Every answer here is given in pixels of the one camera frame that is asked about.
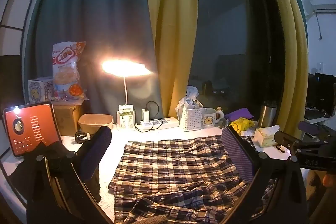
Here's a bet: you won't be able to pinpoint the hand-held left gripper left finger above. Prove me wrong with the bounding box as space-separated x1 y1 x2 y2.
26 126 113 224

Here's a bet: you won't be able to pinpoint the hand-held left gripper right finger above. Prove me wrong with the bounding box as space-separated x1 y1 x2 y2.
222 126 307 224

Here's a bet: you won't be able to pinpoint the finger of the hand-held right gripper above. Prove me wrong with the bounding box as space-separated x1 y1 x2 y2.
298 121 322 136
274 131 305 153

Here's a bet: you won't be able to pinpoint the plaid pants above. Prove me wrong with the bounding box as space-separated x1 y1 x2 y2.
108 135 279 224

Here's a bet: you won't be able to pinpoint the person's right hand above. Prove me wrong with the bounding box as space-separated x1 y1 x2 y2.
322 173 336 188

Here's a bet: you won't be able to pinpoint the tissue box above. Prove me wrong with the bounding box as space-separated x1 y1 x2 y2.
254 125 281 147

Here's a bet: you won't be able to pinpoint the white textured cloth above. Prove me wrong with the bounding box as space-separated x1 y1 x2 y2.
0 122 311 224

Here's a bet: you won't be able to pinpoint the brown bowl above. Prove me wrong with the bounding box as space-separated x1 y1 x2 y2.
78 114 114 134

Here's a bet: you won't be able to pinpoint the steel tumbler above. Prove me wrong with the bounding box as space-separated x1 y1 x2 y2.
258 101 278 129

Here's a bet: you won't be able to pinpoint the yellow packet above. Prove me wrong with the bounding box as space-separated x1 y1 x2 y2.
229 118 259 134

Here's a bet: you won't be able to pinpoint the black monitor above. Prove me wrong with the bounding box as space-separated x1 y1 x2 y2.
306 72 336 109

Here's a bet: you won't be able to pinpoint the purple cloth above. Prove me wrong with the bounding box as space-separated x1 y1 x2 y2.
224 108 255 121

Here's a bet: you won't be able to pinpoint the cardboard box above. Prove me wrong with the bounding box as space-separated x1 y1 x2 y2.
52 100 85 137

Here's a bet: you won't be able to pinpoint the milk carton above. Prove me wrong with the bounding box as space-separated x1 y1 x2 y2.
117 105 136 131

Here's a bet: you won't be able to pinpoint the white bear mug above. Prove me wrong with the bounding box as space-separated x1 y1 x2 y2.
202 108 224 128

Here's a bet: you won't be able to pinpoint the white plastic basket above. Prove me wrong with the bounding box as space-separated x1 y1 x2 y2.
179 106 205 132

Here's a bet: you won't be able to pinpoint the tablet with red screen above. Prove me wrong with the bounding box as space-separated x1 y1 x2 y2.
3 101 63 158

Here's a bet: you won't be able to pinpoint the white power strip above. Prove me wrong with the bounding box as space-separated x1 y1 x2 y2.
136 117 180 131

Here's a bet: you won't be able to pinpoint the white plastic bag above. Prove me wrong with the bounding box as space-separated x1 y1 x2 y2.
175 86 200 116

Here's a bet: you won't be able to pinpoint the small printed carton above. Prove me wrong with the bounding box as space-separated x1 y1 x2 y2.
28 76 55 104

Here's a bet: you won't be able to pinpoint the yellow curtain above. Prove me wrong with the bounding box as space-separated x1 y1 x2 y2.
142 0 200 123
256 0 309 130

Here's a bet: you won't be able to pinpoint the snack bag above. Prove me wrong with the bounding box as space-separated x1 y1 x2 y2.
52 41 88 102

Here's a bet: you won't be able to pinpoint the white desk lamp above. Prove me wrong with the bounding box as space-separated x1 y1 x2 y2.
102 59 153 109

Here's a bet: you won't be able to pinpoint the air conditioner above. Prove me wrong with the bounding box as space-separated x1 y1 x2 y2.
305 0 336 14

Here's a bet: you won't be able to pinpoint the teal curtain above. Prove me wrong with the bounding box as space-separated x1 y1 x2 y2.
26 0 169 120

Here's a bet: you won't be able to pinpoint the coiled black cable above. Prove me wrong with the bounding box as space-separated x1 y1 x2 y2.
75 131 93 144

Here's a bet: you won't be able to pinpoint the black charger cable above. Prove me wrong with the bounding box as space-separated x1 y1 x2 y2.
135 101 160 133

